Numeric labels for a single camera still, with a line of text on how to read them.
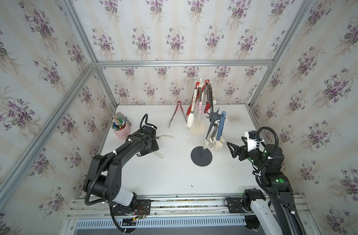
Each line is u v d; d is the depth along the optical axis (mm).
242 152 621
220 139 692
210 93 767
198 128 1047
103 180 426
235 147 645
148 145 662
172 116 1114
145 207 719
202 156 904
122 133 919
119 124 951
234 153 649
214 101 844
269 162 516
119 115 1108
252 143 610
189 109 796
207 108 855
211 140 699
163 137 987
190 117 799
